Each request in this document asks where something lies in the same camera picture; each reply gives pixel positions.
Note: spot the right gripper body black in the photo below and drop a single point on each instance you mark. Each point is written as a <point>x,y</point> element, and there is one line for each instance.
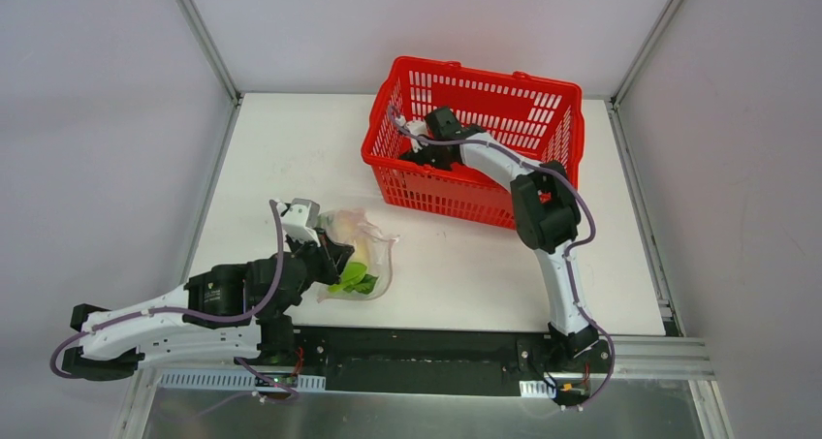
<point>419,157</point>

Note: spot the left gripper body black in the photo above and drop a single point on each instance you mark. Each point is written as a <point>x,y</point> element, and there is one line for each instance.
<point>328,257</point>

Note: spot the green vegetable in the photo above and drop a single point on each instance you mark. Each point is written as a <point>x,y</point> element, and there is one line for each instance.
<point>355,278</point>

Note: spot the clear pink zip top bag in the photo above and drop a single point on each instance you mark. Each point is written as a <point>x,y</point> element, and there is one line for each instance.
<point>346,226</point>

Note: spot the white daikon radish toy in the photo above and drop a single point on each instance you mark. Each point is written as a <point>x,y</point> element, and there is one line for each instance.
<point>362,252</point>

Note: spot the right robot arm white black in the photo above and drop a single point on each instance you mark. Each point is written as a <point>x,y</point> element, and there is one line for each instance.
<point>550,216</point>

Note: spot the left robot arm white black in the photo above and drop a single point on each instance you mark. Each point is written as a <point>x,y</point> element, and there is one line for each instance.
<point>232,312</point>

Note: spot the red plastic shopping basket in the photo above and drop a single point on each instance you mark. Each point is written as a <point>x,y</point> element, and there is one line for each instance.
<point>539,118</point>

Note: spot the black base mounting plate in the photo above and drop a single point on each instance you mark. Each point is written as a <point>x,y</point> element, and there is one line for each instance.
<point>451,362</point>

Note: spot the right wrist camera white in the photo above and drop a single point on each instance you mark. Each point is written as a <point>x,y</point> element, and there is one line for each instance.
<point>416,130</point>

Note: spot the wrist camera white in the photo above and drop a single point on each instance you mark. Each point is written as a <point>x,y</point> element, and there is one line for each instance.
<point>416,130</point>
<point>299,219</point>

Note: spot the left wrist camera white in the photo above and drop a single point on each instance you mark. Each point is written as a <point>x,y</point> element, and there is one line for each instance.
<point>299,219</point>

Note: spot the right aluminium frame post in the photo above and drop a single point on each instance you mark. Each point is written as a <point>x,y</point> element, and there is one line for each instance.
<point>650,43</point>

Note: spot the aluminium frame post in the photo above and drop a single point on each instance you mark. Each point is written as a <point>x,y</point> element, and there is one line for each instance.
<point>197,25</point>
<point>650,43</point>

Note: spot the left aluminium frame post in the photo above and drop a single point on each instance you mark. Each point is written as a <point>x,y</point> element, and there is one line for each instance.
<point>197,25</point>

